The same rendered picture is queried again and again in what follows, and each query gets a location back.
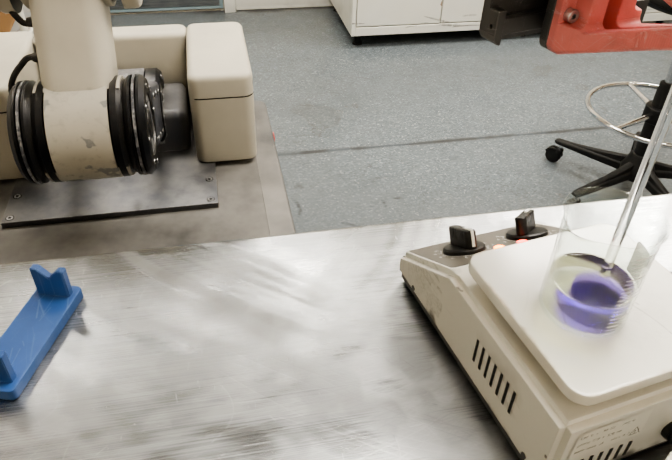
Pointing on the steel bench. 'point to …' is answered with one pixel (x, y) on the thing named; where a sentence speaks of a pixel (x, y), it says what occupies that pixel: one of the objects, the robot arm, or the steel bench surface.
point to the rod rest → (35, 328)
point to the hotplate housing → (530, 378)
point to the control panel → (472, 254)
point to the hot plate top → (508, 291)
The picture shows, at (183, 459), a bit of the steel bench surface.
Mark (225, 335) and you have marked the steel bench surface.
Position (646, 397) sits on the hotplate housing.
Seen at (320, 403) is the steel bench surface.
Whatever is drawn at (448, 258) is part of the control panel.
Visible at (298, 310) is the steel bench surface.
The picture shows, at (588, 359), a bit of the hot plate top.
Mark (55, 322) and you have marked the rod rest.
